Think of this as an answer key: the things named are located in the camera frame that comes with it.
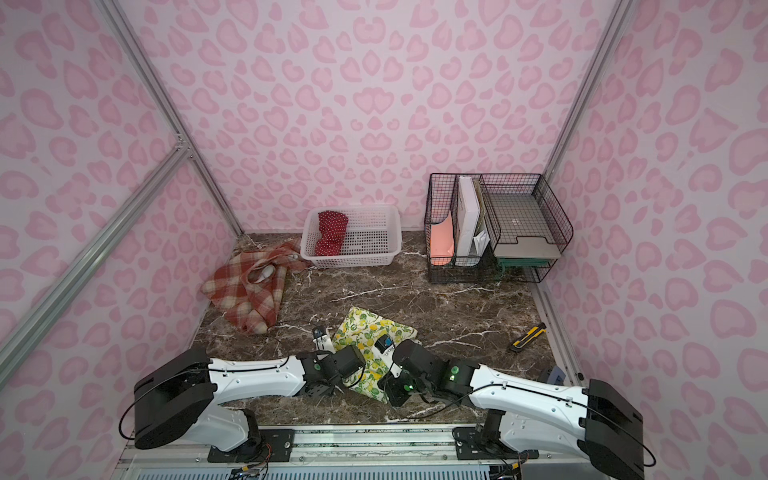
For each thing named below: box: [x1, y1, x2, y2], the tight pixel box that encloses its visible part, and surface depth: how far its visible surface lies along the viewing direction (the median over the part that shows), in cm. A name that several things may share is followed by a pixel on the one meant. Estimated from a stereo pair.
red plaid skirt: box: [200, 240, 310, 334], surface depth 102 cm
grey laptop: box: [489, 194, 561, 259], surface depth 95 cm
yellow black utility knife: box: [511, 322, 547, 351], surface depth 92 cm
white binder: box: [456, 176, 480, 256], surface depth 97 cm
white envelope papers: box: [473, 230, 491, 256], surface depth 97 cm
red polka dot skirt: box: [315, 210, 349, 256], surface depth 115 cm
